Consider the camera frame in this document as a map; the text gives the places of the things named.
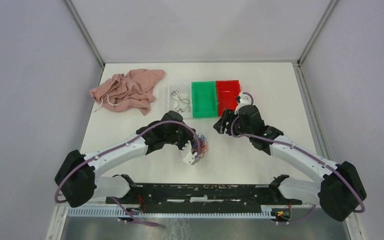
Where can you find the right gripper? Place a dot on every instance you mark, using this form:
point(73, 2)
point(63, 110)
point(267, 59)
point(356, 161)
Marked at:
point(228, 115)

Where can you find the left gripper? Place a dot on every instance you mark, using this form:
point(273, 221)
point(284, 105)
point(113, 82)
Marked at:
point(189, 136)

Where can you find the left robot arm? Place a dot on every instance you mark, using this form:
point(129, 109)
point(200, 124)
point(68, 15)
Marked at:
point(81, 175)

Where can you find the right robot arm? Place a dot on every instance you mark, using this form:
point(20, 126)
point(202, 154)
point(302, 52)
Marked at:
point(335, 187)

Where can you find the green plastic bin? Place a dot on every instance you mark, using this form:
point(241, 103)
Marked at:
point(204, 99)

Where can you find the red plastic bin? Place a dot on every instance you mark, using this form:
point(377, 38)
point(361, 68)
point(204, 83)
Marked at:
point(227, 91)

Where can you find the clear plastic bin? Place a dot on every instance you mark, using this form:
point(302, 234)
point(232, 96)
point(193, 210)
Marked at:
point(179, 99)

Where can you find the pink cloth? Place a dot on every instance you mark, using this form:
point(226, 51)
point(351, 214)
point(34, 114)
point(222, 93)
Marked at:
point(133, 90)

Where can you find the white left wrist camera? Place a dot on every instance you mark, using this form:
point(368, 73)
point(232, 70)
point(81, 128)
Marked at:
point(189, 155)

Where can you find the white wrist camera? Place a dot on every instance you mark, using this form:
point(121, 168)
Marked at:
point(189, 155)
point(243, 99)

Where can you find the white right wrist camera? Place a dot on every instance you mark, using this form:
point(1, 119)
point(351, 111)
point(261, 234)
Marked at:
point(243, 99)

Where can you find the aluminium frame rail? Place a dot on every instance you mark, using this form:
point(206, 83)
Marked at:
point(320, 137)

